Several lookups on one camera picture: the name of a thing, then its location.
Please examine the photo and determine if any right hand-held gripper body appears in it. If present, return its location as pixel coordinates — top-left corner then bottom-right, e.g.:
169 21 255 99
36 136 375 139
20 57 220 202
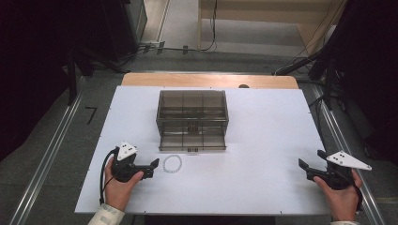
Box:
324 150 373 191

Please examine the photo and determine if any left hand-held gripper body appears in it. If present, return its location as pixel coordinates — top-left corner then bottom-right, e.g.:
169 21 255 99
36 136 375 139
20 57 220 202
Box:
110 142 148 184

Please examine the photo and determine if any smoky clear plastic drawer cabinet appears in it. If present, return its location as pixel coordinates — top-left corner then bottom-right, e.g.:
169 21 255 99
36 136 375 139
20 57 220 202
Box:
155 89 230 153

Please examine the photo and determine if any person's right hand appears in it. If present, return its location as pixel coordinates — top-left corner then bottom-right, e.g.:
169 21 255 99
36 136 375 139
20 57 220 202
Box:
313 170 363 222

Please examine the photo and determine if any person's left hand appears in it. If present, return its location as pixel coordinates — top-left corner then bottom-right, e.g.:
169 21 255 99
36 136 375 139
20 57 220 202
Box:
104 157 145 213

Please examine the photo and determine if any white table board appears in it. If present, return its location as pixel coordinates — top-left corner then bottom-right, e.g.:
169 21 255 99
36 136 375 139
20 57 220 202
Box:
74 85 331 217

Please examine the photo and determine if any black metal stand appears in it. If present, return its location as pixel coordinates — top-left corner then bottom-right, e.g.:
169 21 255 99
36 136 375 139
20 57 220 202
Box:
308 55 345 111
64 43 130 107

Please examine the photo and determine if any black curtain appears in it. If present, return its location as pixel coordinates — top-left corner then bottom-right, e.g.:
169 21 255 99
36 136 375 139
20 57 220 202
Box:
0 0 132 162
325 0 398 167

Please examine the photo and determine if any wooden table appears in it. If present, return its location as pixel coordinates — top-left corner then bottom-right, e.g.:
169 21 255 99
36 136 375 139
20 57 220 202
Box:
120 72 300 90

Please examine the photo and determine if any dark cabinet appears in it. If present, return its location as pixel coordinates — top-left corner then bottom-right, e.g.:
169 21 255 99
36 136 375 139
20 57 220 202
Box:
123 0 148 54

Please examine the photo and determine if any light wooden shelf unit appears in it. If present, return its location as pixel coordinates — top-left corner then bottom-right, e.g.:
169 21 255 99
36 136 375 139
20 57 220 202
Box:
196 0 346 58

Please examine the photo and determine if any aluminium floor rail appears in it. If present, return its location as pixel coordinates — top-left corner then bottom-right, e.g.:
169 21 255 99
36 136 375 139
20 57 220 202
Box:
8 75 88 225
312 83 389 225

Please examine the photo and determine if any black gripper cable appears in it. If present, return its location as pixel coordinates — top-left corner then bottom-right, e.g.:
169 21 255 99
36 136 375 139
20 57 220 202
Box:
349 170 365 213
99 146 120 206

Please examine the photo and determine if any thin black floor cable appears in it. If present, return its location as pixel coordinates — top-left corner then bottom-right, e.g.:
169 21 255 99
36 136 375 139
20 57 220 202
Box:
137 0 220 53

